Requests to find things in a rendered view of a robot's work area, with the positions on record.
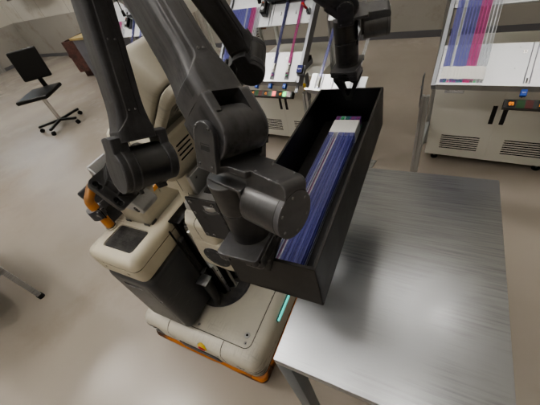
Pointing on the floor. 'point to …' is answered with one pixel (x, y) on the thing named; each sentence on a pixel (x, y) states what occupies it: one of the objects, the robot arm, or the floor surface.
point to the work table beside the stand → (411, 300)
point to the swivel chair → (32, 59)
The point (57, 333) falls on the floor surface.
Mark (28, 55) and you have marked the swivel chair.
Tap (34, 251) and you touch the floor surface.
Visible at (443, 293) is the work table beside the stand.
